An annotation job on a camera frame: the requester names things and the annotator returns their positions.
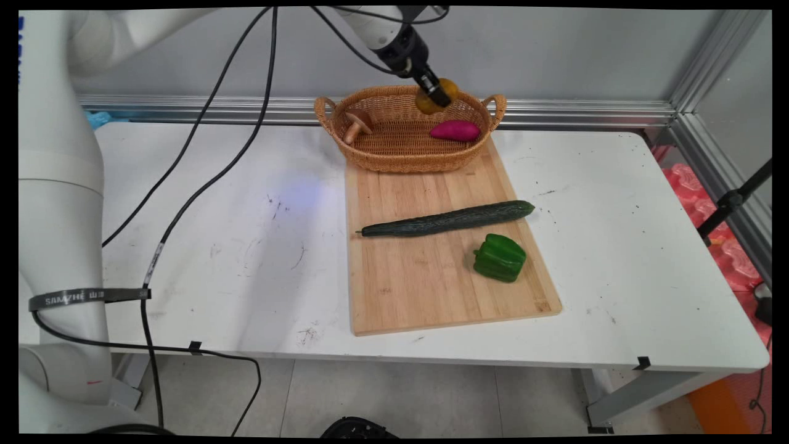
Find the black device beside table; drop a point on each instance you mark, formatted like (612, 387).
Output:
(764, 308)

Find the long green cucumber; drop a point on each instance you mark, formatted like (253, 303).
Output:
(444, 221)

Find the black round floor object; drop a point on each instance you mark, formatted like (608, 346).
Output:
(357, 427)

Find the grey metal table leg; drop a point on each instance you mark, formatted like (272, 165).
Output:
(641, 394)

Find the black tripod stand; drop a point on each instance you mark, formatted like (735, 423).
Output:
(730, 202)

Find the blue foam floor mat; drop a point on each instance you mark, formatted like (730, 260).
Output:
(97, 119)

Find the orange floor panel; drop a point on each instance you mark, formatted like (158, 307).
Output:
(721, 407)

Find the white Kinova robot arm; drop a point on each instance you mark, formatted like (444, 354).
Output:
(58, 185)

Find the upright aluminium frame post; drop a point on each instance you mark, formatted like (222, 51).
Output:
(718, 58)

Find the green bell pepper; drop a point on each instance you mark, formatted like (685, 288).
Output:
(499, 259)

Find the magenta toy sweet potato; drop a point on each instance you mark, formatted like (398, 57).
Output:
(455, 131)

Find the yellow-brown toy potato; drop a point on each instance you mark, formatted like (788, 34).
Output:
(425, 105)

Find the red foam floor mat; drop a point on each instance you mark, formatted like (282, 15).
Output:
(733, 259)

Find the brown toy mushroom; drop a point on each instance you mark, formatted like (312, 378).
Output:
(356, 123)

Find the woven wicker basket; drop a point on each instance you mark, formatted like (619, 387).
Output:
(400, 151)

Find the small black table clip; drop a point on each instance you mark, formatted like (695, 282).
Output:
(195, 348)
(643, 363)

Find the horizontal aluminium frame rail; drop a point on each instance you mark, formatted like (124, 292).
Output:
(585, 114)

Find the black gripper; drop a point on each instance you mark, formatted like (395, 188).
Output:
(404, 50)

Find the sloping aluminium frame rail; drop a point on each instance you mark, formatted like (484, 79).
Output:
(721, 179)

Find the wooden cutting board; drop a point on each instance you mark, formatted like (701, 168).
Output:
(431, 277)

